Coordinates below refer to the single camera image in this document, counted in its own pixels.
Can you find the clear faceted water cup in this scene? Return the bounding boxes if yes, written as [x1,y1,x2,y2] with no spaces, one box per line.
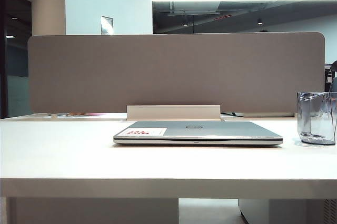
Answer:
[296,91,337,146]

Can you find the silver Dell laptop with sticker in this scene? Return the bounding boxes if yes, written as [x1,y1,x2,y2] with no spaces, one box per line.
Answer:
[113,120,284,146]

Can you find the grey-brown desk divider panel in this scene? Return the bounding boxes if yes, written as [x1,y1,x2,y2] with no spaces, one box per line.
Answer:
[27,32,326,115]

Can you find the pink papers behind divider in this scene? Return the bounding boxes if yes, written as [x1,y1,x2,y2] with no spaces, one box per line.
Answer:
[47,113,106,118]

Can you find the white under-desk panel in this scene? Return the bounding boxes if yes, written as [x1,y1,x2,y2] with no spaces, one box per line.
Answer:
[6,197,180,224]

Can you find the dark glass door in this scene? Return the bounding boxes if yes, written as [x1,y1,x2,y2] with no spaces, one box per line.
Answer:
[0,0,33,119]

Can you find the seated background person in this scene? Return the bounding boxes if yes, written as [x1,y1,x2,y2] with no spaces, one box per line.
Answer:
[329,60,337,93]

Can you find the framed wall notice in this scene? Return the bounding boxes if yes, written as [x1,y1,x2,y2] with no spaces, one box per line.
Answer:
[100,15,114,36]

